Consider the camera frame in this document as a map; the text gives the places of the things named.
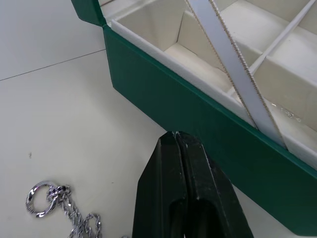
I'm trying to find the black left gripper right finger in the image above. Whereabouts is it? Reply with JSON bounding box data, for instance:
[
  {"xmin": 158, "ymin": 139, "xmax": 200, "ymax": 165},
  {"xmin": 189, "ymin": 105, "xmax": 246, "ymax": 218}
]
[{"xmin": 175, "ymin": 131, "xmax": 254, "ymax": 238}]

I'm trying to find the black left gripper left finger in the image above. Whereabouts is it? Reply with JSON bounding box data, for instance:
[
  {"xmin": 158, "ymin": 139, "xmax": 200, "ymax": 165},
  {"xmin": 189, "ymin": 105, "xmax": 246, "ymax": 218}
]
[{"xmin": 132, "ymin": 131, "xmax": 188, "ymax": 238}]

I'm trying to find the green jewelry box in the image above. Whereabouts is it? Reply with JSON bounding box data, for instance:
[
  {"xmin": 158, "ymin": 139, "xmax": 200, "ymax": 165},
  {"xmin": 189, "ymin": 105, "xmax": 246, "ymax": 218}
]
[{"xmin": 70, "ymin": 0, "xmax": 317, "ymax": 236}]

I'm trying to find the silver chain with ring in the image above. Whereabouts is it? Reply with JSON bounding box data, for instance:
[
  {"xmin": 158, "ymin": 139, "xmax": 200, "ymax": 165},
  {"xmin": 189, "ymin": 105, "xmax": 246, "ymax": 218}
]
[{"xmin": 26, "ymin": 180, "xmax": 129, "ymax": 238}]

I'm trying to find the thin silver chain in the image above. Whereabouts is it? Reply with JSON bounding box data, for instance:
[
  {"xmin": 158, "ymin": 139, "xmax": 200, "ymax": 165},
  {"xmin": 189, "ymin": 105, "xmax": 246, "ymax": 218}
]
[{"xmin": 271, "ymin": 101, "xmax": 303, "ymax": 123}]

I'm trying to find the white lid strap ribbon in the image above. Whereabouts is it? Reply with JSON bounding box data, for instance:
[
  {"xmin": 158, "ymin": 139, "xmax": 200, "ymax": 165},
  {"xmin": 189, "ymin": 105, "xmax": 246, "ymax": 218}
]
[{"xmin": 184, "ymin": 0, "xmax": 289, "ymax": 151}]

